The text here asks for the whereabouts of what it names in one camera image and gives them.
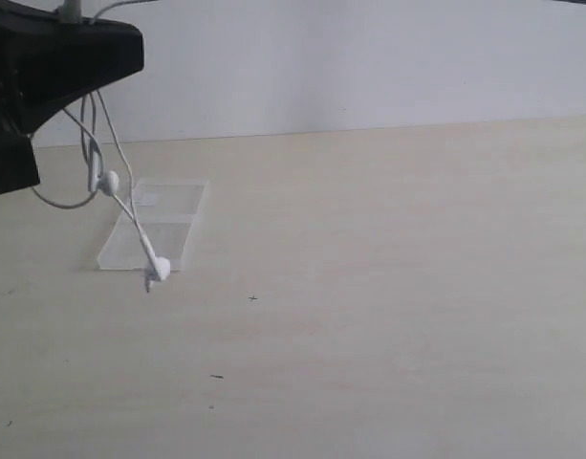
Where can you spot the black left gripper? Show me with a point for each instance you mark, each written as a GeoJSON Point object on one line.
{"type": "Point", "coordinates": [45, 65]}

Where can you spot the white wired earphones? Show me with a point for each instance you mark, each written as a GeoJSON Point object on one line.
{"type": "Point", "coordinates": [107, 182]}

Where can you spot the clear plastic storage box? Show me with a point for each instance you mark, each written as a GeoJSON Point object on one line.
{"type": "Point", "coordinates": [169, 211]}

